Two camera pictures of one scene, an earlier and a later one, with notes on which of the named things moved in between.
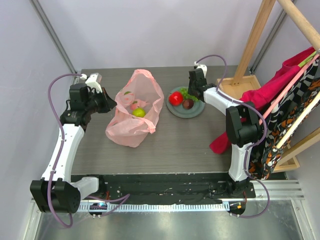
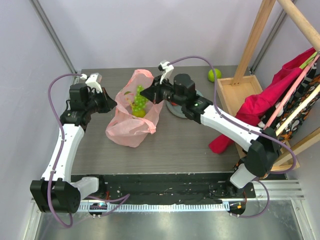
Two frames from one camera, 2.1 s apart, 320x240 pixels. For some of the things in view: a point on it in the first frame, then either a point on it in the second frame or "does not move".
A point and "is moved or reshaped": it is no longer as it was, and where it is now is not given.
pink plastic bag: [141, 91] does not move
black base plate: [167, 188] does not move
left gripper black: [111, 103] does not move
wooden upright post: [253, 41] does not move
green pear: [138, 112] does not move
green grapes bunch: [186, 95] is moved or reshaped
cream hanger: [299, 121] -> [298, 110]
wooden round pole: [306, 28] does not move
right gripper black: [195, 83] -> [157, 90]
